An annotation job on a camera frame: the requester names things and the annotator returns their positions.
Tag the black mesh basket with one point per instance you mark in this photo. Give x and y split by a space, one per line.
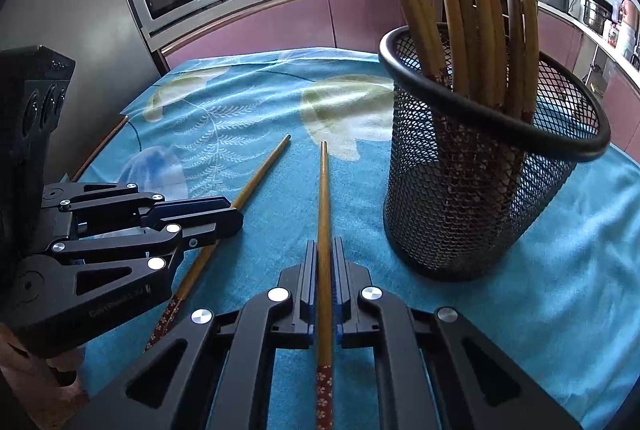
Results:
450 220

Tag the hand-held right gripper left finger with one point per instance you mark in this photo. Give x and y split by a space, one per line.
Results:
310 290

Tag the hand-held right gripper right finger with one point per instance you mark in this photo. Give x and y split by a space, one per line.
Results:
340 290

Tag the steel pot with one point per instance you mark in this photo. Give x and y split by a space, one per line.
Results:
595 15

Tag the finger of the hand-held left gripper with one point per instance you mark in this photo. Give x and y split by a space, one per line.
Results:
190 206
220 225

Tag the grey refrigerator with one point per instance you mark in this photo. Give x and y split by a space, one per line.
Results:
80 0

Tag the wooden table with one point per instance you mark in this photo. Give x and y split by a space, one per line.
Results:
100 148

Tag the person's left hand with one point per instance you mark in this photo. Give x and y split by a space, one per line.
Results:
30 380

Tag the pink kitchen appliance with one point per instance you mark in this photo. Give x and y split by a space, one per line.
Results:
629 20

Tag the light wooden chopstick floral end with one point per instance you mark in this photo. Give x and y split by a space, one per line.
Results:
324 210
256 180

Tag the purple base cabinets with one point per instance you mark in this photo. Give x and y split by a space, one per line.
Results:
280 20
555 35

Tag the bunch of wooden chopsticks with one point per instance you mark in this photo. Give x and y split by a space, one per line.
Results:
410 0

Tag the blue printed tablecloth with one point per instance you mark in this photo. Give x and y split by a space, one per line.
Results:
575 285

